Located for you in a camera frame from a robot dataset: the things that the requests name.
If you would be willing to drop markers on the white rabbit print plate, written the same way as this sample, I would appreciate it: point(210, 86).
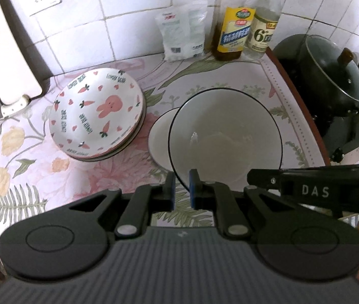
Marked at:
point(97, 110)

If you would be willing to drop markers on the dark cooking pot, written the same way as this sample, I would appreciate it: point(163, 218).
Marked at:
point(288, 52)

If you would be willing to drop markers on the yellow label oil bottle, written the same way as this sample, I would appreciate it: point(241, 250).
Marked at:
point(231, 28)

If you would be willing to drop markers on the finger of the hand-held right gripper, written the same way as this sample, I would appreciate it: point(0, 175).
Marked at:
point(265, 180)

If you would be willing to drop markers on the small white black-rimmed bowl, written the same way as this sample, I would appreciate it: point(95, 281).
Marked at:
point(160, 136)

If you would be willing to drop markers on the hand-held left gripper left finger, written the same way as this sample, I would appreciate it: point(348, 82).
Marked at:
point(170, 193)

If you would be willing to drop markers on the floral table mat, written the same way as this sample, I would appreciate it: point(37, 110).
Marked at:
point(24, 164)

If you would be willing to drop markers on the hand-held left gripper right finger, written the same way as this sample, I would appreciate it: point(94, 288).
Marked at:
point(193, 190)

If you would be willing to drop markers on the glass pot lid brown knob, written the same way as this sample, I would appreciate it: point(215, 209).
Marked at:
point(331, 79)

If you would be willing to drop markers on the clear vinegar bottle yellow cap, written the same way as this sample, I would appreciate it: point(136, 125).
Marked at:
point(261, 28)

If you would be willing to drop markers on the black gas stove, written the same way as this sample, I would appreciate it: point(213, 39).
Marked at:
point(341, 134)

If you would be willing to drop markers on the large white black-rimmed bowl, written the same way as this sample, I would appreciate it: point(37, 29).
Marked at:
point(227, 133)

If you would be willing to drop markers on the white cutting board dark rim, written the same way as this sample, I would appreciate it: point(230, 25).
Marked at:
point(5, 44)

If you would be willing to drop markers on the white plastic salt bag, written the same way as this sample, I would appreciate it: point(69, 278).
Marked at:
point(182, 31)

